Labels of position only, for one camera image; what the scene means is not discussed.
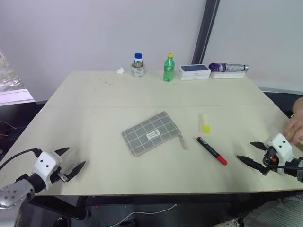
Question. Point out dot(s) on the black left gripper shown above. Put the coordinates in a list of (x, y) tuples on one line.
[(58, 176)]

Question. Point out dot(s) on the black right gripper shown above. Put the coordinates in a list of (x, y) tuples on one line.
[(270, 157)]

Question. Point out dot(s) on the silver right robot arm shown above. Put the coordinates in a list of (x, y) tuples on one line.
[(294, 168)]

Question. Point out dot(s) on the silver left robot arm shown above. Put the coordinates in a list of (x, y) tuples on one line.
[(13, 192)]

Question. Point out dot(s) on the person's bare forearm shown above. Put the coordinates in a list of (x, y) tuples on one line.
[(298, 105)]

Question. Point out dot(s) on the grey checked pouch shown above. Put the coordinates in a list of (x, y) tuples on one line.
[(149, 134)]

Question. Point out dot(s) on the person's bare hand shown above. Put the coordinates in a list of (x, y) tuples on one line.
[(294, 131)]

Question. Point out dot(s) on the red and black marker pen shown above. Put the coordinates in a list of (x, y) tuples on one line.
[(211, 151)]

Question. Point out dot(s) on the person's striped trouser leg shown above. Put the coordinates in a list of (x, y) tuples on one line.
[(277, 211)]

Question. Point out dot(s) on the flat white box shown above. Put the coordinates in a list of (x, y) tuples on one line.
[(227, 75)]

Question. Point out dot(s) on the white window ledge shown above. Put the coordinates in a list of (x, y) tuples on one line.
[(15, 95)]

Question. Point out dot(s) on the purple folded umbrella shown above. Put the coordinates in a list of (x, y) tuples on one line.
[(227, 67)]

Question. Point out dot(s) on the white phone box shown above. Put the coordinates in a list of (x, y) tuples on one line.
[(194, 71)]

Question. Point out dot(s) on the crumpled white tissue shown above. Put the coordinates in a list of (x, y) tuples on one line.
[(120, 70)]

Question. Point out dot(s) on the crinkled clear plastic sheet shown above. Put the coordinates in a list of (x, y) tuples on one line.
[(8, 73)]

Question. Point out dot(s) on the white adhesive tape roll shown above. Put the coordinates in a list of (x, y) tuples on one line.
[(138, 71)]

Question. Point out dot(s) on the green plastic soda bottle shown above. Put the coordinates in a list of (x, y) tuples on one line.
[(169, 69)]

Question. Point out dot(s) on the small white blue-capped bottle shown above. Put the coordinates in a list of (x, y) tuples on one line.
[(138, 59)]

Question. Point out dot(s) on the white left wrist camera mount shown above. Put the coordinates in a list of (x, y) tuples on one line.
[(45, 166)]

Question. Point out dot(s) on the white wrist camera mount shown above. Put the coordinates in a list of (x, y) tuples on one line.
[(45, 166), (280, 146)]

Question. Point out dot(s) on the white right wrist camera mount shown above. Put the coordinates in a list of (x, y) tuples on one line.
[(280, 146)]

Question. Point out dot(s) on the black table frame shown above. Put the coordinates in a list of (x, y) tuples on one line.
[(59, 208)]

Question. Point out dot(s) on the dark metal wall post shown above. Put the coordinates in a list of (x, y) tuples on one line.
[(204, 30)]

